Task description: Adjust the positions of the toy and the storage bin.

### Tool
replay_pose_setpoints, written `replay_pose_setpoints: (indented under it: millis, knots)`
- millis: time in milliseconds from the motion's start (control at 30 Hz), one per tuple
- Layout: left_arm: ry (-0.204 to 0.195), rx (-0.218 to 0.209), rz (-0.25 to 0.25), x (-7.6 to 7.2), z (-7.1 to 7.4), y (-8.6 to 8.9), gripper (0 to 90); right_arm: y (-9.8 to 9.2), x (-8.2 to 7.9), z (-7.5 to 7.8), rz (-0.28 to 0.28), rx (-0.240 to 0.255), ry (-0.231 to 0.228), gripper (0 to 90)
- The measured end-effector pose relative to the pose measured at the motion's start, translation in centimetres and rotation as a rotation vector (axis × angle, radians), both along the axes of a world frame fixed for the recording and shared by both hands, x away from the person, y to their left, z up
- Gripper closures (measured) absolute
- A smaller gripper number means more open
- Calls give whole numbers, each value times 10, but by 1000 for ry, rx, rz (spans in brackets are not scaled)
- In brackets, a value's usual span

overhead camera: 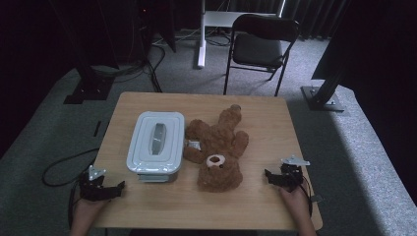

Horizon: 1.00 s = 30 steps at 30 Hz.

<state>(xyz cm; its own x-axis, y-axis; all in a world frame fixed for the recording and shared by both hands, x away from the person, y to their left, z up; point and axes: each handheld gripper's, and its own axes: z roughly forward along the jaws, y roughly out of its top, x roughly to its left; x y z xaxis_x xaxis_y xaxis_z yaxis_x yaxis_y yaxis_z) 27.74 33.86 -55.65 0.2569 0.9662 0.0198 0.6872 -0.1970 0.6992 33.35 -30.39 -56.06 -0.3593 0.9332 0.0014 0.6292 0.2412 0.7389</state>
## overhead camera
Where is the black floor cable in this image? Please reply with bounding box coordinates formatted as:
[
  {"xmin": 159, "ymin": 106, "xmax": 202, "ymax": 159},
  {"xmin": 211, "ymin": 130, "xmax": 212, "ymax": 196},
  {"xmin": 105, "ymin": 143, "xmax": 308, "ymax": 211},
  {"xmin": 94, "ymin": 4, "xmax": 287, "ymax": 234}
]
[{"xmin": 41, "ymin": 147, "xmax": 101, "ymax": 188}]

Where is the black folding chair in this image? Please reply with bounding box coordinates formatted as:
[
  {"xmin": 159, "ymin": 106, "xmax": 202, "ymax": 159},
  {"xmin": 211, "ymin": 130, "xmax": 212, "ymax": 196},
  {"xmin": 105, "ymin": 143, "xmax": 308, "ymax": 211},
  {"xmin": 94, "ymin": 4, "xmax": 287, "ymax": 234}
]
[{"xmin": 223, "ymin": 13, "xmax": 301, "ymax": 97}]

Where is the right hand-held gripper cable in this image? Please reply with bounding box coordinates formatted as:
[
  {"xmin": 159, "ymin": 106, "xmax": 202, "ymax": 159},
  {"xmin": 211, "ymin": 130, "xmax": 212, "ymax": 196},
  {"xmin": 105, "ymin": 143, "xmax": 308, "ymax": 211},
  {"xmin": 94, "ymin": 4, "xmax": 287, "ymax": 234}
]
[{"xmin": 296, "ymin": 175, "xmax": 314, "ymax": 218}]

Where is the brown teddy bear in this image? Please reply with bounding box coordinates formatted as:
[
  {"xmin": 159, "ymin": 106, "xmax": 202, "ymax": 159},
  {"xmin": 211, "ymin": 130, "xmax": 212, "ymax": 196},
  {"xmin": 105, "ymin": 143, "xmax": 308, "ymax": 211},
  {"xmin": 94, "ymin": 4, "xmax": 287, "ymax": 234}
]
[{"xmin": 182, "ymin": 103, "xmax": 250, "ymax": 194}]

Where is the person's right hand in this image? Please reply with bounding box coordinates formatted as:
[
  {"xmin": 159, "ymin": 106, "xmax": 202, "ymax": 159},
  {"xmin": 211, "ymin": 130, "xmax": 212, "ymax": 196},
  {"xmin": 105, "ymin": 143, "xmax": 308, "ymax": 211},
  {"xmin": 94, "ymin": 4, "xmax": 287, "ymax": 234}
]
[{"xmin": 278, "ymin": 183, "xmax": 313, "ymax": 219}]

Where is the bundle of black cables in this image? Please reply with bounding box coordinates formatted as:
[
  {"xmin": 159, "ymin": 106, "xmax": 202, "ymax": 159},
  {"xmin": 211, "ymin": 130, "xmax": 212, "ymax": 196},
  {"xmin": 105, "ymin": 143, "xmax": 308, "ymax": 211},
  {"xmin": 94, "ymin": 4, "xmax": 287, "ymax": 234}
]
[{"xmin": 91, "ymin": 32, "xmax": 166, "ymax": 93}]

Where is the person's left hand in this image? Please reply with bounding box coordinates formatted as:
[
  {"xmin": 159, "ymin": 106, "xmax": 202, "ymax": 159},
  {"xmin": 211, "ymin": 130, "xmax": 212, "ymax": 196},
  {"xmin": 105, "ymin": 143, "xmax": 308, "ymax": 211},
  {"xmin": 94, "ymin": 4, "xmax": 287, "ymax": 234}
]
[{"xmin": 73, "ymin": 200, "xmax": 111, "ymax": 220}]

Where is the left hand-held gripper cable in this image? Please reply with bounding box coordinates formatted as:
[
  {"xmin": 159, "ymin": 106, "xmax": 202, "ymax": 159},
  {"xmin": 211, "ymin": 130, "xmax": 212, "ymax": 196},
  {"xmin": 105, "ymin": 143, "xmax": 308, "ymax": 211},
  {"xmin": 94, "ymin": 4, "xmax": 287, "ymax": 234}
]
[{"xmin": 67, "ymin": 163, "xmax": 92, "ymax": 229}]

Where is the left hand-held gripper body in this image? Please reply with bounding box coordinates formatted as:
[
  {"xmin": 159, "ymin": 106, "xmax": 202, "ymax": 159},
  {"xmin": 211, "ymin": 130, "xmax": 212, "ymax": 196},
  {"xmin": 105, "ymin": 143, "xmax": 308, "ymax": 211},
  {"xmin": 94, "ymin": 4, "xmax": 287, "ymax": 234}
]
[{"xmin": 78, "ymin": 165, "xmax": 114, "ymax": 203}]

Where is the pale blue box lid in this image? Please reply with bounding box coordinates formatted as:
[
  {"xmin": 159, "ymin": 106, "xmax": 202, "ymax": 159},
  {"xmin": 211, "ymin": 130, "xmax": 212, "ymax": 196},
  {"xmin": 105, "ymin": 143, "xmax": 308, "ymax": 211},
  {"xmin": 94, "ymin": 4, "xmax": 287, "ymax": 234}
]
[{"xmin": 126, "ymin": 111, "xmax": 186, "ymax": 175}]

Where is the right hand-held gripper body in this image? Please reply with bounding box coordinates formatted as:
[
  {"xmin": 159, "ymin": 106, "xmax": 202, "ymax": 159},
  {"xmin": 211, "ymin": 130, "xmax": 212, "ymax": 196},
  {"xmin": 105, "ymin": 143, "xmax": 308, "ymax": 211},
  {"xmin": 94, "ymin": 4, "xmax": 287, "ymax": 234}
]
[{"xmin": 279, "ymin": 155, "xmax": 311, "ymax": 192}]

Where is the hand-held gripper cable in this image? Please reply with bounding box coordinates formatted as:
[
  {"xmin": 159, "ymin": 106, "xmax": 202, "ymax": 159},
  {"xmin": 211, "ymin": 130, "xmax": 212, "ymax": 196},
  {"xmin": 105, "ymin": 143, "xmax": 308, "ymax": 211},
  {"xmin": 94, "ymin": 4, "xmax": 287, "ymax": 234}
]
[
  {"xmin": 296, "ymin": 175, "xmax": 314, "ymax": 218},
  {"xmin": 67, "ymin": 163, "xmax": 92, "ymax": 229}
]

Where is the clear plastic storage box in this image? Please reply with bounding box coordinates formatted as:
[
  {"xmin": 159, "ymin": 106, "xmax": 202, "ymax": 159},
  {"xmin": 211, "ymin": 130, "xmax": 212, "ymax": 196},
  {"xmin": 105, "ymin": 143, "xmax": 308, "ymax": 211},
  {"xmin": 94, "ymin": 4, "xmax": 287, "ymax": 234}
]
[{"xmin": 137, "ymin": 169, "xmax": 181, "ymax": 184}]

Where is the black metal stand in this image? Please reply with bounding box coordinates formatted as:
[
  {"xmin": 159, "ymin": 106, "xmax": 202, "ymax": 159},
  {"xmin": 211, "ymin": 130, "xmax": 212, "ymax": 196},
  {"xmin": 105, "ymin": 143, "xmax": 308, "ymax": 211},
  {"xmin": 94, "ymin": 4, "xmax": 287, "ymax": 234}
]
[
  {"xmin": 63, "ymin": 0, "xmax": 120, "ymax": 105},
  {"xmin": 300, "ymin": 0, "xmax": 353, "ymax": 113}
]

